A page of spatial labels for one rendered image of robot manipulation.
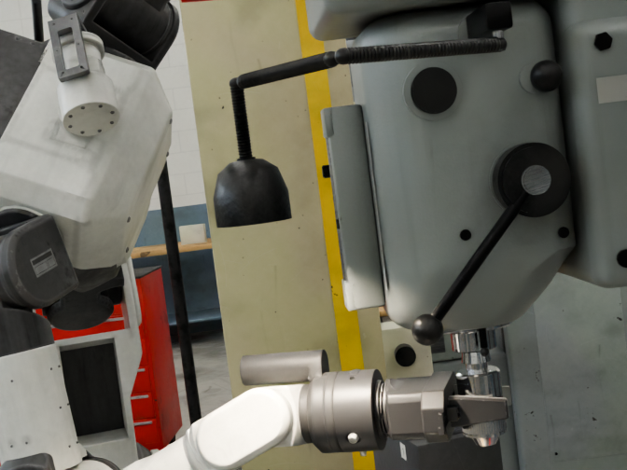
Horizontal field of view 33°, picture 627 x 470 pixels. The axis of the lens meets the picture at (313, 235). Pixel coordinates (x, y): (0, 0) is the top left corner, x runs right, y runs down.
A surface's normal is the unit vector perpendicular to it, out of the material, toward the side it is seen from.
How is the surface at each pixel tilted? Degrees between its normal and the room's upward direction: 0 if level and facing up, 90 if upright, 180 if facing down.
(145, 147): 86
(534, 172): 90
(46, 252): 82
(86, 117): 148
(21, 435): 86
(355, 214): 90
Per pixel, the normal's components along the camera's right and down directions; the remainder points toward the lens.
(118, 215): 0.70, 0.33
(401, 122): -0.41, 0.11
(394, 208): -0.73, 0.14
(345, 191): 0.07, 0.07
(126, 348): 0.25, -0.13
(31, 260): 0.90, -0.23
